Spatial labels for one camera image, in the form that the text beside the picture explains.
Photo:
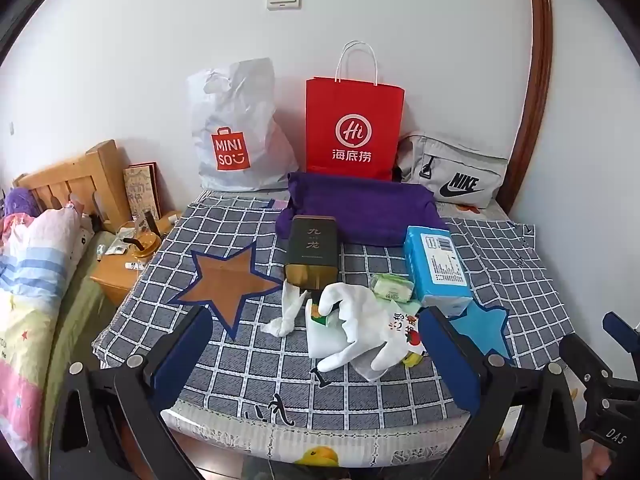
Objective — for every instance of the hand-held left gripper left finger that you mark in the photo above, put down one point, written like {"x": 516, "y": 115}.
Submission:
{"x": 180, "y": 355}

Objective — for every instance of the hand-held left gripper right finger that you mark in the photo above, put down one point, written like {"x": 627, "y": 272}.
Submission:
{"x": 450, "y": 355}

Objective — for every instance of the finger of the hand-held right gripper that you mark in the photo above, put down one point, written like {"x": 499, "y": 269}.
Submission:
{"x": 622, "y": 332}
{"x": 587, "y": 362}

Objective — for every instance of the strawberry print pouch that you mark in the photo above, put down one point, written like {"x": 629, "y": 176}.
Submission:
{"x": 405, "y": 330}

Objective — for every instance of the green wet wipes packet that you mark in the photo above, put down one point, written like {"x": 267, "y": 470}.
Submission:
{"x": 392, "y": 287}

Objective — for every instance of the white knit glove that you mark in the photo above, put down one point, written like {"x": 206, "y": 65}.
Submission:
{"x": 360, "y": 320}

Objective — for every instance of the white tissue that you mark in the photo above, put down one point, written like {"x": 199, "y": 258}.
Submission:
{"x": 290, "y": 305}

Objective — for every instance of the small white tissue pack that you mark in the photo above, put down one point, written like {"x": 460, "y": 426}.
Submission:
{"x": 320, "y": 335}

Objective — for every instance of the purple fabric storage bin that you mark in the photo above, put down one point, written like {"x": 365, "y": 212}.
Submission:
{"x": 360, "y": 205}

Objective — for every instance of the person's right hand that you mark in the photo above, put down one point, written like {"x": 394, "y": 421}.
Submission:
{"x": 597, "y": 465}

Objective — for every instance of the grey checked blanket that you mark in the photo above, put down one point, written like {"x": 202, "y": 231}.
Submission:
{"x": 250, "y": 360}

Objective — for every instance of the blue tissue pack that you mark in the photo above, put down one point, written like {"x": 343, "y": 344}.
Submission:
{"x": 425, "y": 280}

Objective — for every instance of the wooden nightstand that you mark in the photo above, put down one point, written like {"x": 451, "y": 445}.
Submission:
{"x": 115, "y": 280}

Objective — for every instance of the brown round dish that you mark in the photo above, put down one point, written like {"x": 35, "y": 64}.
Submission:
{"x": 142, "y": 247}

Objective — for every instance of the green bed sheet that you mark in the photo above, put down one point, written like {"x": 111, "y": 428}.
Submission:
{"x": 75, "y": 285}

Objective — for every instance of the dark green tea tin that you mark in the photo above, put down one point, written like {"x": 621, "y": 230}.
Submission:
{"x": 310, "y": 250}

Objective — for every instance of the patterned hardcover book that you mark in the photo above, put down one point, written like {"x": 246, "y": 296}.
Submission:
{"x": 142, "y": 190}

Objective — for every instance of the grey waist bag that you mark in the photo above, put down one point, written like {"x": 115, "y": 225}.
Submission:
{"x": 450, "y": 165}

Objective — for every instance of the wooden headboard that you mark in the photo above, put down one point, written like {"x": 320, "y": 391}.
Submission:
{"x": 75, "y": 175}

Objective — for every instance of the purple plush toy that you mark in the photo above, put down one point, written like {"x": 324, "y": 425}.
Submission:
{"x": 22, "y": 202}

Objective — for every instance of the white plastic shopping bag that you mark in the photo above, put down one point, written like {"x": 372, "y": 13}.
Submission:
{"x": 235, "y": 110}

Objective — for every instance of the red paper bag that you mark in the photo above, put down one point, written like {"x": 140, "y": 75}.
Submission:
{"x": 355, "y": 105}

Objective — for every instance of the brown wooden door frame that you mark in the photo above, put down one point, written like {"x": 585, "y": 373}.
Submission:
{"x": 545, "y": 50}

